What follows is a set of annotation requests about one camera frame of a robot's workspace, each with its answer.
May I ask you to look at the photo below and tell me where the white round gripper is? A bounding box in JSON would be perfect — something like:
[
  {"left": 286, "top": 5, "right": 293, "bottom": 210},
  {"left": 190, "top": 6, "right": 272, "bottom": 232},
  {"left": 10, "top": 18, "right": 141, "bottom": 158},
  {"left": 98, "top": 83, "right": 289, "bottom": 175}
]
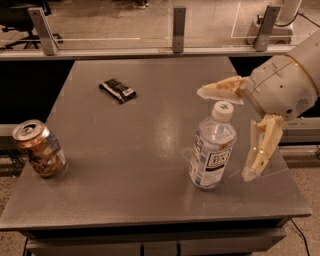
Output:
[{"left": 197, "top": 56, "right": 318, "bottom": 182}]

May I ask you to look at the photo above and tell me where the clear plastic water bottle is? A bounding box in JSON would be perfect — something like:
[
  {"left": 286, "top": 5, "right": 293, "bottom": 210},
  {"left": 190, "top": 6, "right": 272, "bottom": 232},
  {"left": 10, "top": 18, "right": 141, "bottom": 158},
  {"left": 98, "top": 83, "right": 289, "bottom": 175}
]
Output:
[{"left": 189, "top": 101, "right": 237, "bottom": 189}]

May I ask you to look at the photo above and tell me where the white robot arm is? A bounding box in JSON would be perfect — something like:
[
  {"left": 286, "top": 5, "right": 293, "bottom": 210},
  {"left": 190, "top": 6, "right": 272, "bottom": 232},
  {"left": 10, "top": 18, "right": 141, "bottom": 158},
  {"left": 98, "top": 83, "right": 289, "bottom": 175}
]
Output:
[{"left": 197, "top": 31, "right": 320, "bottom": 182}]

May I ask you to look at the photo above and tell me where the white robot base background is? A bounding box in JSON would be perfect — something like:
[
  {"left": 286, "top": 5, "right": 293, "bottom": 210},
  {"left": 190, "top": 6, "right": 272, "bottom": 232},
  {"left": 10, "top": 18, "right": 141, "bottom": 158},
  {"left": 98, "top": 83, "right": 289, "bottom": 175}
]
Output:
[{"left": 246, "top": 0, "right": 302, "bottom": 44}]

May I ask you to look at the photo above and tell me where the orange soda can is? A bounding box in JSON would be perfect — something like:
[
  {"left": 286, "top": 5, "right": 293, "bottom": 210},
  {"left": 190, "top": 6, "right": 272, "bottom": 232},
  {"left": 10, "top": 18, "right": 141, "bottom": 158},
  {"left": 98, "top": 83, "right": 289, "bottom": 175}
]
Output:
[{"left": 12, "top": 119, "right": 67, "bottom": 178}]

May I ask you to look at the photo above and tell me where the black snack packet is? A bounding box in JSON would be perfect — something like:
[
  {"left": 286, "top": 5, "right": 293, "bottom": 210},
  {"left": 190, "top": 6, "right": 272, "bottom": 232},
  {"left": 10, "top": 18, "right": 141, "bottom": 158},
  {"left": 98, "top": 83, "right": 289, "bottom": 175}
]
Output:
[{"left": 99, "top": 78, "right": 137, "bottom": 104}]

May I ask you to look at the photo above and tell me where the black office chair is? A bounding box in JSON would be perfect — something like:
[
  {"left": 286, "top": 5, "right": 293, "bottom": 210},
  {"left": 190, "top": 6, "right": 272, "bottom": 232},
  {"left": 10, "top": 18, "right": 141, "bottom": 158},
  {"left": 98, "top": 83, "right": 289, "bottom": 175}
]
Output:
[{"left": 0, "top": 0, "right": 51, "bottom": 49}]

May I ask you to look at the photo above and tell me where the right metal rail bracket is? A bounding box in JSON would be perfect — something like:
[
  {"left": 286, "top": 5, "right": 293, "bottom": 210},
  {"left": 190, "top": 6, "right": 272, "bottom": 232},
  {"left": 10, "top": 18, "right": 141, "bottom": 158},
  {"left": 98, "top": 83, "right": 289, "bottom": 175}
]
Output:
[{"left": 253, "top": 5, "right": 281, "bottom": 52}]

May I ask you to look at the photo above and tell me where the metal rail bracket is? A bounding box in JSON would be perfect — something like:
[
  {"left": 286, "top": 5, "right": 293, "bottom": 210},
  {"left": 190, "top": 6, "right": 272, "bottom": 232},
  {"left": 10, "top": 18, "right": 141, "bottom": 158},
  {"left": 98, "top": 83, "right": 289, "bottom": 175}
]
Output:
[
  {"left": 172, "top": 7, "right": 186, "bottom": 53},
  {"left": 28, "top": 7, "right": 58, "bottom": 56},
  {"left": 253, "top": 5, "right": 281, "bottom": 52}
]

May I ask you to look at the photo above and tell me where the black floor cable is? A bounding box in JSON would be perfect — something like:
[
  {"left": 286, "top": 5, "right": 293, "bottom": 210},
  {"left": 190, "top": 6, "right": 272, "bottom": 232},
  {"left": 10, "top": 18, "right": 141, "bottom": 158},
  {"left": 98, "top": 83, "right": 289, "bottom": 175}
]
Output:
[{"left": 289, "top": 218, "right": 312, "bottom": 256}]

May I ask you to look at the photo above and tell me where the middle metal rail bracket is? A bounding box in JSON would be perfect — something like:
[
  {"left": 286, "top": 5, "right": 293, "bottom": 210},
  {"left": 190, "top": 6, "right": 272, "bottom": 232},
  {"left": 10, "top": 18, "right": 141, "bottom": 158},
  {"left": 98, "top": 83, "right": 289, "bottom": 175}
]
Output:
[{"left": 172, "top": 7, "right": 186, "bottom": 53}]

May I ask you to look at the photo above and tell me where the left metal rail bracket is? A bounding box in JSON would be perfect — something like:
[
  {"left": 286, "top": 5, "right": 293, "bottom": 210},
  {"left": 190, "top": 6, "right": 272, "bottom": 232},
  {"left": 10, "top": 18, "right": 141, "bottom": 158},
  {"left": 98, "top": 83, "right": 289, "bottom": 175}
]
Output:
[{"left": 28, "top": 7, "right": 58, "bottom": 56}]

